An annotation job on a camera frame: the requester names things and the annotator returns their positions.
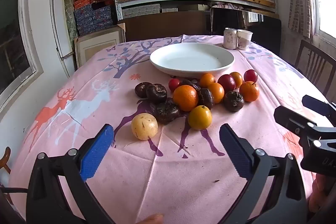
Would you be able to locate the large orange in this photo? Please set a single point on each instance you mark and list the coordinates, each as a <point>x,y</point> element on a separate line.
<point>185,97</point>

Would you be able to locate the grey patterned box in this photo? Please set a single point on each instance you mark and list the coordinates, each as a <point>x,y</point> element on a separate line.
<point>140,11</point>

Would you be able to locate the white leaning door panel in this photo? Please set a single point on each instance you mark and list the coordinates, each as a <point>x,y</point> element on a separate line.
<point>59,37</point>

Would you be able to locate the beige framed panel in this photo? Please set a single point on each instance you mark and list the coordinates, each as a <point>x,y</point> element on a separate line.
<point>97,45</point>

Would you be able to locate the large yellow-orange citrus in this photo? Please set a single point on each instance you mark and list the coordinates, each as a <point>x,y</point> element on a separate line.
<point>199,117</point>

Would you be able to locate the small orange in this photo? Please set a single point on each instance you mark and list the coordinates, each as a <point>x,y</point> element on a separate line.
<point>207,79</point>
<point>217,92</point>

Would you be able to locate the black glossy panel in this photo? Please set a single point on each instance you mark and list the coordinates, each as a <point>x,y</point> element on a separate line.
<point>225,19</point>

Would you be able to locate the dark water chestnut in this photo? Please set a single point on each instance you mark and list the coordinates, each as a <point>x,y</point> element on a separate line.
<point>156,93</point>
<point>166,112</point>
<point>193,85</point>
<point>141,89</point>
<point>233,101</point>
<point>206,98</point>

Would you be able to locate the large red cherry tomato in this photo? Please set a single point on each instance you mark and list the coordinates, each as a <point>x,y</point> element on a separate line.
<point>226,82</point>

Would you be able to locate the small yellow-orange citrus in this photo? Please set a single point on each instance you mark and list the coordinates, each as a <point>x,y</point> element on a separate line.
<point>237,78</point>

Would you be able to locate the marbled board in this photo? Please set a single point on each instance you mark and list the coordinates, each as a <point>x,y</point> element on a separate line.
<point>69,14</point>

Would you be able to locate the orange mandarin with stem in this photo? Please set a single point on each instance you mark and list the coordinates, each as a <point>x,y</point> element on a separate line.
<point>249,91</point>

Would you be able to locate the pale yellow round fruit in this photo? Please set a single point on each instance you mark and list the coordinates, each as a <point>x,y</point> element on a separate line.
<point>144,126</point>

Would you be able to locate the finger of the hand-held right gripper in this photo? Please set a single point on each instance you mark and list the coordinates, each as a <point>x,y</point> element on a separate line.
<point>291,117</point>
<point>316,103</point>

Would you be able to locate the white drink can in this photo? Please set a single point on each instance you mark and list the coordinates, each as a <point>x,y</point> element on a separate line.
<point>230,39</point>

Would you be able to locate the pink floral cloth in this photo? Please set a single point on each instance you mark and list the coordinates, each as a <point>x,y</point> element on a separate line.
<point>225,5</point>

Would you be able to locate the pink deer print tablecloth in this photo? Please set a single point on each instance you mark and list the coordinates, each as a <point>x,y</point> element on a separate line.
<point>168,176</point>

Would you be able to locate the white framed window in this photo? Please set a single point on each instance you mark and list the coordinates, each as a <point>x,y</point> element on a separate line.
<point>29,43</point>

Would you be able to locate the stack of blue patterned boxes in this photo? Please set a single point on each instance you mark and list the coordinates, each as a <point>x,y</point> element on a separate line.
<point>86,19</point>

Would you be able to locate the brown wooden board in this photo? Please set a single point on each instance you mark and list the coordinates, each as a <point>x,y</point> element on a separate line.
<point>162,26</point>

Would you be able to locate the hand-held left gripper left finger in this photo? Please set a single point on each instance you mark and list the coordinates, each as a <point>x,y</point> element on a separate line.
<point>97,153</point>

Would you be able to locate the white paper cup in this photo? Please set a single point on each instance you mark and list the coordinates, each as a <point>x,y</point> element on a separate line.
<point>244,39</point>

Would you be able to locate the small red cherry tomato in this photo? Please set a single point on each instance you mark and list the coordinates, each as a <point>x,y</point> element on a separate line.
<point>173,84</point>

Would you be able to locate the black matte panel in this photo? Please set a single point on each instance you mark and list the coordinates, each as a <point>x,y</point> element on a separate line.
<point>265,32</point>

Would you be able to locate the brown wooden chair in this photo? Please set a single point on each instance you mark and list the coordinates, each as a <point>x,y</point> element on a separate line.
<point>6,153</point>

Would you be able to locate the person's left hand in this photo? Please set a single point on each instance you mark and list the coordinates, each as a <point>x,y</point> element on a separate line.
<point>151,220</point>

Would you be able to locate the person's right hand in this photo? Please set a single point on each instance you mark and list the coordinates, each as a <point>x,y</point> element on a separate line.
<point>319,190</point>

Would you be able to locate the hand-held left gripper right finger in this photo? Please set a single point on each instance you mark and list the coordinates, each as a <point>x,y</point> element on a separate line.
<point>233,150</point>

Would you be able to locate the dark wooden slatted chair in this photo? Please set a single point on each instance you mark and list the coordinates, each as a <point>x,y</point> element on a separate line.
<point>300,56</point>

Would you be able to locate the white plate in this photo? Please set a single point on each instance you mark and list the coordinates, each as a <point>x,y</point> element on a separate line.
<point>191,58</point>

